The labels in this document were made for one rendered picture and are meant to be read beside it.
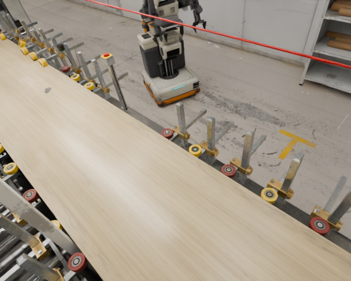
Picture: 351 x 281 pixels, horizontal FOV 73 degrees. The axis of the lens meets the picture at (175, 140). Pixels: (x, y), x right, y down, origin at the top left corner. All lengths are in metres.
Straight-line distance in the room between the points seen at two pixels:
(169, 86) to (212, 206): 2.14
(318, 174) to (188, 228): 1.73
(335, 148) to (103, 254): 2.45
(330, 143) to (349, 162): 0.26
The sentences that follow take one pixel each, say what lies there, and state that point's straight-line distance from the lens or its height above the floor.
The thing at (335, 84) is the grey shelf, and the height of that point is 0.14.
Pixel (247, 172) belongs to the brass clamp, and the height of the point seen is 0.84.
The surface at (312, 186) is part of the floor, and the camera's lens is 2.58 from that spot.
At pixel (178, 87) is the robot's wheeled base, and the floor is 0.26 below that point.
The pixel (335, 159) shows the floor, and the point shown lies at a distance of 2.87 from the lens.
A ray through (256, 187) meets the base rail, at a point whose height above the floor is 0.70.
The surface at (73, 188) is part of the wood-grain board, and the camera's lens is 1.55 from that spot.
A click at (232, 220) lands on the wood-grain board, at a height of 0.90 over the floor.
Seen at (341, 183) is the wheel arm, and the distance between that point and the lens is 1.62.
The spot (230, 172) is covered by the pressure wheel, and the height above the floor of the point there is 0.91.
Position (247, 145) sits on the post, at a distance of 1.32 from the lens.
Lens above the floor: 2.05
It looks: 47 degrees down
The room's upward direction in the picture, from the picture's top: 10 degrees counter-clockwise
